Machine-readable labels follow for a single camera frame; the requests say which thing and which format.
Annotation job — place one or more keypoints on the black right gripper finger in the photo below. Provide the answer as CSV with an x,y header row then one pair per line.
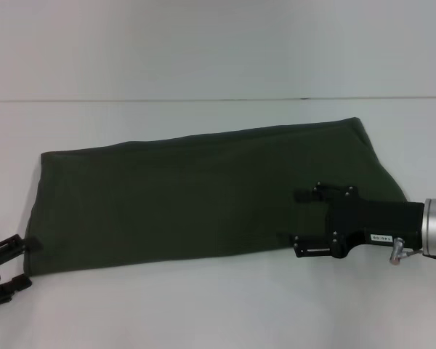
x,y
312,247
312,194

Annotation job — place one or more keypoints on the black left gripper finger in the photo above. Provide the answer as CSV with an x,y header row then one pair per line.
x,y
16,285
18,244

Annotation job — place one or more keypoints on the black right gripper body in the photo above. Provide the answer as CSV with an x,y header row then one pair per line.
x,y
370,221

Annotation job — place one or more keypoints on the dark green shirt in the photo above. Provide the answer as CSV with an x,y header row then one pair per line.
x,y
203,200

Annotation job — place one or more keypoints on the right gripper silver connector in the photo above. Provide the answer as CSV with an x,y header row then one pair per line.
x,y
396,251

